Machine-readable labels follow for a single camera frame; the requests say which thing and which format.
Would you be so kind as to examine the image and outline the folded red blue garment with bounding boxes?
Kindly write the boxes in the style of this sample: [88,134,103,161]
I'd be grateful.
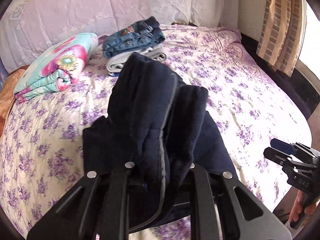
[108,73,120,77]

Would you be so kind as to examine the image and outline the colourful floral folded quilt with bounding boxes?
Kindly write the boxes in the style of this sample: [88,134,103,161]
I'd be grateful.
[14,33,98,102]

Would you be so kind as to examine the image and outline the dark navy pants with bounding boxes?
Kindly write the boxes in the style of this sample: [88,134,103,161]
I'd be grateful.
[82,59,236,231]

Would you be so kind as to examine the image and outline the folded blue jeans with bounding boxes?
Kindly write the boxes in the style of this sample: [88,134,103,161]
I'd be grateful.
[103,16,165,59]

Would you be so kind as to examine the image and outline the folded grey garment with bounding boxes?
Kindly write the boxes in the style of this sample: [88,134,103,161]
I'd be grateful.
[105,44,167,73]

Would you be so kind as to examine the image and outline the white lace headboard cover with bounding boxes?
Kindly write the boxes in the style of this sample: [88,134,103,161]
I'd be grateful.
[1,0,239,72]

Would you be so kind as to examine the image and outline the right hand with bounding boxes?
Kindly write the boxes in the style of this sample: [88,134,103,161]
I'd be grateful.
[289,190,319,222]

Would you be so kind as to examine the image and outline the yellow brick pattern curtain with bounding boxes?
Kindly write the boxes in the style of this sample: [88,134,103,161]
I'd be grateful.
[257,0,306,77]

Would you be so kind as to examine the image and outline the brown wooden bedside furniture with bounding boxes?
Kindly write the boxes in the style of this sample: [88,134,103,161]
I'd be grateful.
[0,65,29,135]

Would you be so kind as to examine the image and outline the blue floral pillow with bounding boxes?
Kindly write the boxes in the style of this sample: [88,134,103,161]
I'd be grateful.
[0,59,9,90]

